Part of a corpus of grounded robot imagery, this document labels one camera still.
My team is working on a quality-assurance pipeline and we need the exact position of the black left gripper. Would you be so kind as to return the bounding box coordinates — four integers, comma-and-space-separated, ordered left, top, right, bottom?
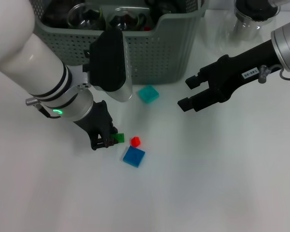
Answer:
73, 101, 119, 150

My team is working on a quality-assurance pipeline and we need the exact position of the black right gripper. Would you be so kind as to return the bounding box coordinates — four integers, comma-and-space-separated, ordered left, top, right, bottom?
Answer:
177, 40, 282, 112

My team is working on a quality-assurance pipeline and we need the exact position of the green toy brick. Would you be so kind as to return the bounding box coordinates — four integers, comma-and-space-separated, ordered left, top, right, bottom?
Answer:
110, 132, 126, 145

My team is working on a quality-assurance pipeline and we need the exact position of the blue square toy brick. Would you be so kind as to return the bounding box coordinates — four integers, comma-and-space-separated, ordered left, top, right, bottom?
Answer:
122, 145, 146, 168

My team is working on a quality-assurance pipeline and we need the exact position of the cyan square toy brick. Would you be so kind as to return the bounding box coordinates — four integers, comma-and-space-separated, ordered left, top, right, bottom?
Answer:
138, 85, 160, 104

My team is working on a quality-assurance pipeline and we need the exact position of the grey perforated storage bin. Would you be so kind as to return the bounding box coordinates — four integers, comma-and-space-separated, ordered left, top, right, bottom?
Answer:
30, 0, 210, 86

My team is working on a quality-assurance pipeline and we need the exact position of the clear glass flask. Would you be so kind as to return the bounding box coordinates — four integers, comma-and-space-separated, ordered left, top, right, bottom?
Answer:
203, 0, 281, 58

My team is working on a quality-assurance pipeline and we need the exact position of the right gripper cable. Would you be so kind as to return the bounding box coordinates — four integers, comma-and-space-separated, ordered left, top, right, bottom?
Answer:
258, 63, 290, 84

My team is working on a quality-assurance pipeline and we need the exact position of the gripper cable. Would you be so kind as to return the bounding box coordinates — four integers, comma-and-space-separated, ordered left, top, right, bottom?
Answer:
258, 63, 290, 84
25, 97, 63, 119

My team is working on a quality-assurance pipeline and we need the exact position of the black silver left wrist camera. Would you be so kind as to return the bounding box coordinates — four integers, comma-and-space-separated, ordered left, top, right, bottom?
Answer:
83, 29, 133, 102

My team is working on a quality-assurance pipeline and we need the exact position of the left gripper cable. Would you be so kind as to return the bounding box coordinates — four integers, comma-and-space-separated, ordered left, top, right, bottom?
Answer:
25, 97, 63, 119

